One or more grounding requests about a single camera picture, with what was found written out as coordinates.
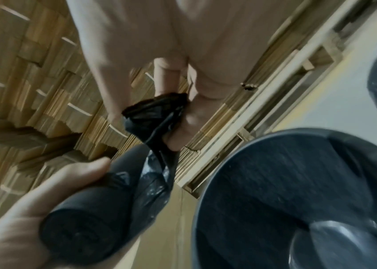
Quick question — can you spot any wooden pallet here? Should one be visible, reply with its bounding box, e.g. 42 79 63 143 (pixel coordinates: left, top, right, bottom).
175 0 377 194

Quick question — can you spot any person's right hand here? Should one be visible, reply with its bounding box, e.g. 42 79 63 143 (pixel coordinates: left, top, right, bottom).
65 0 282 152

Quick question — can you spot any person's left hand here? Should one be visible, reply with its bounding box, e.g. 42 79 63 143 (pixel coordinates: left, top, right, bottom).
0 157 113 269

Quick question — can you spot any round black bin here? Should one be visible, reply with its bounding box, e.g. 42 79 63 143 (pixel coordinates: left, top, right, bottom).
190 128 377 269

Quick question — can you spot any roll of black bags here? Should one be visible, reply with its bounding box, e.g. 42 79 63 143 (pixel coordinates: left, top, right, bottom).
39 144 151 263

